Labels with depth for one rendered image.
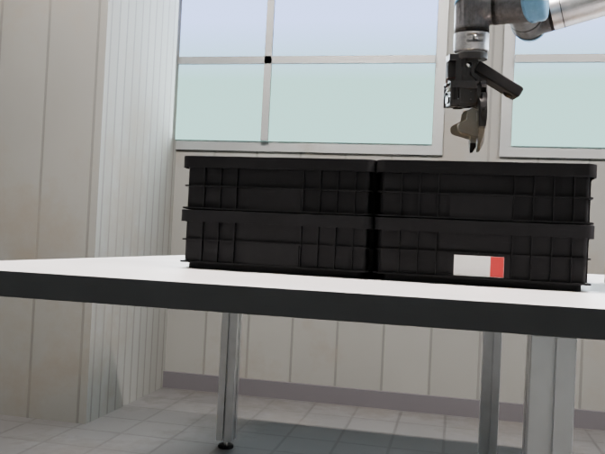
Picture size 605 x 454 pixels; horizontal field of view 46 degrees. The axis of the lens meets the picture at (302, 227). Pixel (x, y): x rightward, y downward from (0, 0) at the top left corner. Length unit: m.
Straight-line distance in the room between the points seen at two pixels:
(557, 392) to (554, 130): 2.44
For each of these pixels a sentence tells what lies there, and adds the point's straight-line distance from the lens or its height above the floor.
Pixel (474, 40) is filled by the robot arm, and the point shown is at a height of 1.21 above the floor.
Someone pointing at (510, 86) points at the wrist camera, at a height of 1.12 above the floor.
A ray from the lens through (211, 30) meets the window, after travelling 3.69.
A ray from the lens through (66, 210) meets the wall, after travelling 3.00.
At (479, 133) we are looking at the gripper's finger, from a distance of 1.57.
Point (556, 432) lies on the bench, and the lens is 1.06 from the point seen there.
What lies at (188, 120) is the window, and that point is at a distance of 3.63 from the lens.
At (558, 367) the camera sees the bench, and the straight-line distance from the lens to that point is 1.04.
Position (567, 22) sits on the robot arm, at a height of 1.28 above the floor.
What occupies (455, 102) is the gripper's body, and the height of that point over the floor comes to 1.08.
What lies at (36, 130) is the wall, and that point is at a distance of 3.10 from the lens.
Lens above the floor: 0.77
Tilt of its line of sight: 1 degrees up
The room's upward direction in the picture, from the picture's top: 3 degrees clockwise
